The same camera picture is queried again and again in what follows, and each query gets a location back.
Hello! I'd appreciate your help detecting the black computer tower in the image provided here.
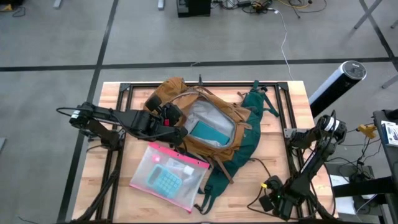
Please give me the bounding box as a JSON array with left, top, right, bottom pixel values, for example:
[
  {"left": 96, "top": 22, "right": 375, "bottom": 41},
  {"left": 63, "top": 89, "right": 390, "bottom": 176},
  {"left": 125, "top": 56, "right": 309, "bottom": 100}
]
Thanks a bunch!
[{"left": 176, "top": 0, "right": 213, "bottom": 18}]

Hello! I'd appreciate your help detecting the black equipment cart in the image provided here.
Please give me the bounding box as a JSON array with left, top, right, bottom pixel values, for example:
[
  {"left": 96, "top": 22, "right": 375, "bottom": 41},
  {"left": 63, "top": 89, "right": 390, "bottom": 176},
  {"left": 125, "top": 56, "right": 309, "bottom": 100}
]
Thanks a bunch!
[{"left": 332, "top": 108, "right": 398, "bottom": 224}]

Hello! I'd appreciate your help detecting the tan and teal backpack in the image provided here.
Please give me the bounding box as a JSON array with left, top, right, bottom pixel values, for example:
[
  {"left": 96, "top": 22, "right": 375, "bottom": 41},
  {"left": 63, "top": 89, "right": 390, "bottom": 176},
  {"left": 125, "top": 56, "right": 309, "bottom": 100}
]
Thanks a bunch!
[{"left": 143, "top": 77, "right": 280, "bottom": 215}]

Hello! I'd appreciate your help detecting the yellow floor cable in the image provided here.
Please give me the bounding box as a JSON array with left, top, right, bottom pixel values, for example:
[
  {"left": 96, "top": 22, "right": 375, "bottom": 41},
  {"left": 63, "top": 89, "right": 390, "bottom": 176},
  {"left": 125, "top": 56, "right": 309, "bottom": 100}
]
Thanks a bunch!
[{"left": 277, "top": 0, "right": 312, "bottom": 9}]

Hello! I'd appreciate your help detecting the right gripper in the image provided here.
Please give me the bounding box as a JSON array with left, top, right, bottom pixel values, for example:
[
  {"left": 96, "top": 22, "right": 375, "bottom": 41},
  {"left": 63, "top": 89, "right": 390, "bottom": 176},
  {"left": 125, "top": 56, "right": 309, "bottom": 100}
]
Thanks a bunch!
[{"left": 259, "top": 175, "right": 295, "bottom": 220}]

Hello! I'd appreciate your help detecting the dark teal notebook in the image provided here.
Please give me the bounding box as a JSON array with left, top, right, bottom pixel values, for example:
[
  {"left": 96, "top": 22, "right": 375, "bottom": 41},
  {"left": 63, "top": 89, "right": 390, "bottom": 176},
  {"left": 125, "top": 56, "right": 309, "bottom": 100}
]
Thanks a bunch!
[{"left": 188, "top": 120, "right": 231, "bottom": 146}]

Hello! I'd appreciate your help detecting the black white tower fan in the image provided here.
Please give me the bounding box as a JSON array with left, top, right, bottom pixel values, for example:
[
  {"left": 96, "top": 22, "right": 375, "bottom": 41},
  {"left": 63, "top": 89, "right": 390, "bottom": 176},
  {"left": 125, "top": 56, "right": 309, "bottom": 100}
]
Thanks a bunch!
[{"left": 308, "top": 60, "right": 368, "bottom": 118}]

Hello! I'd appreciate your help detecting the yellow hand tool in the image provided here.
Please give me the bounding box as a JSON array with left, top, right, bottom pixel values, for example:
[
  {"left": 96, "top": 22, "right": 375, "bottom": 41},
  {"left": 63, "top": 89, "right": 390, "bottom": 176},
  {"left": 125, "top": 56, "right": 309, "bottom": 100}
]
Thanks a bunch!
[{"left": 356, "top": 124, "right": 378, "bottom": 139}]

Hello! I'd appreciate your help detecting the white paper sheet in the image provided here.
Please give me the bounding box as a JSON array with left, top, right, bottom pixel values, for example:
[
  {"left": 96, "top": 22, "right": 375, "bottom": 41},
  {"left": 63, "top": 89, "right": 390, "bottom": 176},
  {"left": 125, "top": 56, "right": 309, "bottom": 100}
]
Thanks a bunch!
[{"left": 328, "top": 174, "right": 357, "bottom": 215}]

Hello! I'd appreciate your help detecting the white floor cable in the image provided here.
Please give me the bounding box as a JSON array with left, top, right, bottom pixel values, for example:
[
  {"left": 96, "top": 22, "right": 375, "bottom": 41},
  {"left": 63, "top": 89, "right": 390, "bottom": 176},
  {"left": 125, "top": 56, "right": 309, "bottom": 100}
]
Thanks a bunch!
[{"left": 272, "top": 8, "right": 295, "bottom": 81}]

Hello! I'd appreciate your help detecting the blue white cardboard box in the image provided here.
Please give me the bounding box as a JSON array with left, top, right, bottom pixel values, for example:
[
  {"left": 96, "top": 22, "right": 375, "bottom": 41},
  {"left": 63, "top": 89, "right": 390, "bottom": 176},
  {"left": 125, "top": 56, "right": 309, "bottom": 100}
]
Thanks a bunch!
[{"left": 381, "top": 120, "right": 398, "bottom": 147}]

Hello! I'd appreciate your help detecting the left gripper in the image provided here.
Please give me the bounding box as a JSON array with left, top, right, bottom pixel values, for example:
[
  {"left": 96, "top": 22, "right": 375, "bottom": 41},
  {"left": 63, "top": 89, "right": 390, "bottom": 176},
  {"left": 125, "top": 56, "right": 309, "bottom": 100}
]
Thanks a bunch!
[{"left": 146, "top": 95, "right": 190, "bottom": 147}]

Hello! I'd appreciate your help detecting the pink-edged mesh zipper pouch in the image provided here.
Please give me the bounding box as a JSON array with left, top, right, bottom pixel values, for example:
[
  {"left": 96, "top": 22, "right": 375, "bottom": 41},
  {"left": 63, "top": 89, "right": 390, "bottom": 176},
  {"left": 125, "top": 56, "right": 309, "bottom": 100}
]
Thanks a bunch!
[{"left": 129, "top": 142, "right": 211, "bottom": 213}]

